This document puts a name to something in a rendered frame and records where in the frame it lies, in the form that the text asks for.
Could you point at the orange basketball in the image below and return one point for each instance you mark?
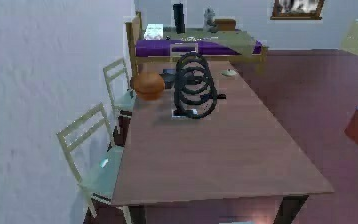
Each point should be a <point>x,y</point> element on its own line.
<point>149,86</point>

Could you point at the small black object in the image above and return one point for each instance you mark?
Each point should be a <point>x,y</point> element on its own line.
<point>168,80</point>

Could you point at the brown wooden table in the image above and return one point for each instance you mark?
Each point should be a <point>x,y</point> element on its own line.
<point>203,156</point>

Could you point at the pale wooden chair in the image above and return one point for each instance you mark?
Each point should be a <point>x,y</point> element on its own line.
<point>183,46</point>
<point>122,101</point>
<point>102,176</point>

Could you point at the dark brown bin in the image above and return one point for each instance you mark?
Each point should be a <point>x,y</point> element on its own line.
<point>122,128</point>

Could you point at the small white dish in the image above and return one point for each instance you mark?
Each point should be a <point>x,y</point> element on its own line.
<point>229,72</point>

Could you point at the wooden bed with purple cover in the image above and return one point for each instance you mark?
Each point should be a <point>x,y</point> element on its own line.
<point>160,48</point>

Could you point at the white pillow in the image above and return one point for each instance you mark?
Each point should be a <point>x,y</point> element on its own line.
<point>153,32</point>

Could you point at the olive green blanket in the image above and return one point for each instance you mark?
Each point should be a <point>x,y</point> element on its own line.
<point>227,41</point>

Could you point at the tall black cylinder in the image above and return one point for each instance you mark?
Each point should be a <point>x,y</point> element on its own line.
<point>179,18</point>

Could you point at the grey figurine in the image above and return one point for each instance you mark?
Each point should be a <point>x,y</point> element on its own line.
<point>209,20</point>

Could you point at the brown wooden nightstand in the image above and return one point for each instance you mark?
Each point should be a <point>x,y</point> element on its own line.
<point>225,24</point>

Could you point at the framed wall picture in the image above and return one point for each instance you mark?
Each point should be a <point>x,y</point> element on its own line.
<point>297,8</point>

